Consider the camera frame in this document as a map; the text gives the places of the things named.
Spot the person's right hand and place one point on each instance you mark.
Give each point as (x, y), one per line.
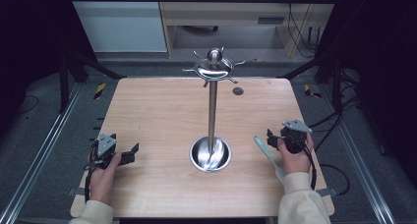
(295, 160)

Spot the black metal frame strut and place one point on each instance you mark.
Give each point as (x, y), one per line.
(334, 83)
(67, 76)

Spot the white cabinet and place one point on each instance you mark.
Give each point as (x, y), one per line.
(121, 27)

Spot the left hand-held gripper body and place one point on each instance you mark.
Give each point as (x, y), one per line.
(105, 144)

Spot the person's left hand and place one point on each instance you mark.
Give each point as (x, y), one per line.
(103, 179)

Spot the dark round table grommet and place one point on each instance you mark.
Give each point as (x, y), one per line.
(238, 91)

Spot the black yellow floor tape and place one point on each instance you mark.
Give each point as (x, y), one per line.
(309, 91)
(100, 90)

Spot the aluminium floor rail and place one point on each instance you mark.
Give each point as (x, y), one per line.
(357, 165)
(39, 158)

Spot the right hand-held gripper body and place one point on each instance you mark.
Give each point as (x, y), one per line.
(294, 137)

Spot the steel utensil rack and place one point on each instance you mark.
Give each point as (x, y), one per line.
(212, 112)

